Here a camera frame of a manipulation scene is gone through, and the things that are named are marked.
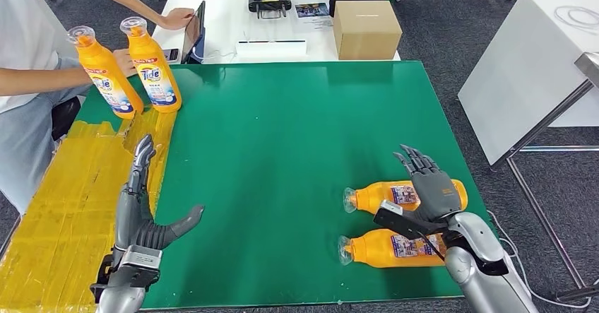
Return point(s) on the person's left hand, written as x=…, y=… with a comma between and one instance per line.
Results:
x=175, y=19

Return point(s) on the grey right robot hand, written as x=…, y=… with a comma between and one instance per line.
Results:
x=437, y=194

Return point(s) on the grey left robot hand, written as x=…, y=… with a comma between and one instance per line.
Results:
x=135, y=226

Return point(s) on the person's right hand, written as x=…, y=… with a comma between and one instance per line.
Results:
x=122, y=62

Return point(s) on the orange detergent bottle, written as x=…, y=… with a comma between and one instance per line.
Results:
x=374, y=250
x=374, y=197
x=154, y=81
x=107, y=86

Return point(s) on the person's right forearm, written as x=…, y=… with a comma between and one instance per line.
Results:
x=37, y=80

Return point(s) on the black tablet on stand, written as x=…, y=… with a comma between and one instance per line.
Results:
x=192, y=34

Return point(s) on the black smartphone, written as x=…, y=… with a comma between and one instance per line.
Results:
x=171, y=56

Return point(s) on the white desk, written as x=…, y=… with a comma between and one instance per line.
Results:
x=224, y=20

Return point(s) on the black stool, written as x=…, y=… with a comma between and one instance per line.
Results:
x=65, y=116

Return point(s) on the black remote controller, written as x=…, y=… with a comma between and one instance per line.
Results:
x=269, y=1

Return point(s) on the white flat box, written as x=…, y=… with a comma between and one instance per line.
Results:
x=270, y=48

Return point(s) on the person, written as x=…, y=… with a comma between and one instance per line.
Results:
x=23, y=30

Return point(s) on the printed brochure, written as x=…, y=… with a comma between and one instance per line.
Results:
x=311, y=10

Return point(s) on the white square table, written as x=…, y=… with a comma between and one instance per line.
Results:
x=524, y=67

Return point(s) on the brown cardboard box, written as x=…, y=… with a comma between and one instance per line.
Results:
x=365, y=30

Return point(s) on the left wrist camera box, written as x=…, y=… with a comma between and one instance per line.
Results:
x=140, y=257

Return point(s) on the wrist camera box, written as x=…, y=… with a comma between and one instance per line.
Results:
x=140, y=257
x=390, y=208

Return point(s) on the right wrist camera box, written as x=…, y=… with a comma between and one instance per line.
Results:
x=390, y=208

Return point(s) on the steel frame table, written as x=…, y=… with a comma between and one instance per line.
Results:
x=587, y=67

